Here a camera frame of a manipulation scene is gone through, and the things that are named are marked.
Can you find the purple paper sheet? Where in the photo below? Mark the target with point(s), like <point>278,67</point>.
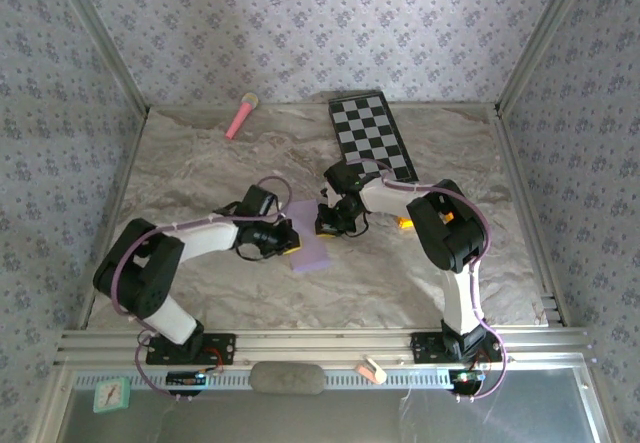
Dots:
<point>310,248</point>

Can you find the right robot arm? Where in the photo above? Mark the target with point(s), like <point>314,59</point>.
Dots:
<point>450,233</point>

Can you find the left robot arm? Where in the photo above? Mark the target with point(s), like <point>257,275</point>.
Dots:
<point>210,240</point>

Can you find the shiny metal sheet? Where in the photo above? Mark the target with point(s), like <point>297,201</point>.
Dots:
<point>300,418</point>

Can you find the teal square clock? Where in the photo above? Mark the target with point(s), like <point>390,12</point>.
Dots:
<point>112,395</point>

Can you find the black and grey chessboard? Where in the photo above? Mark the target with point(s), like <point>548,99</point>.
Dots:
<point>370,133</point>

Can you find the pink toy microphone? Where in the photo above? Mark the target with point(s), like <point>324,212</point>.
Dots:
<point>239,119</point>

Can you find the grey oval stone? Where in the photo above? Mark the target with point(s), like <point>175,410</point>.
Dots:
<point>287,378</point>

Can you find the pink and cream clip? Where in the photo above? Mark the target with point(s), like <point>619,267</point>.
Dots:
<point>372,370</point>

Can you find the left circuit board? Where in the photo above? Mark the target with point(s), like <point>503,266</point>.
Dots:
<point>185,379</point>

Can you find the circuit board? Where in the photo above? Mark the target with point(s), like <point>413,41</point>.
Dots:
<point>465,377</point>
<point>185,379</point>

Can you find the right circuit board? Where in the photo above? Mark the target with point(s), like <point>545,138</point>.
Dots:
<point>465,377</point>

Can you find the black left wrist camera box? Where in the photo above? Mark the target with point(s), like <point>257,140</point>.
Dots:
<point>257,200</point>

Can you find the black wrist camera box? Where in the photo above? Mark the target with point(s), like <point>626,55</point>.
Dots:
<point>257,200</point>
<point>342,175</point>

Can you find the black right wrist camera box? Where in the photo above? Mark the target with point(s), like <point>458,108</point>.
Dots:
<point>342,175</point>

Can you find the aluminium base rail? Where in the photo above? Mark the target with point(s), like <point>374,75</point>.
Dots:
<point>325,343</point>

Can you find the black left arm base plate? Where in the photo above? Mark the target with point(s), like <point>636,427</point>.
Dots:
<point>220,348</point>

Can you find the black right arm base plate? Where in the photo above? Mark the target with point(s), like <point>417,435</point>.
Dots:
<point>425,345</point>

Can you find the aluminium side rail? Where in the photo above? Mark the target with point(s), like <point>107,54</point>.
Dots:
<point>115,213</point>
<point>527,213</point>

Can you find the aluminium frame post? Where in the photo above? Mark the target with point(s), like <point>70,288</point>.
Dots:
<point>105,38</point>
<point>540,38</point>

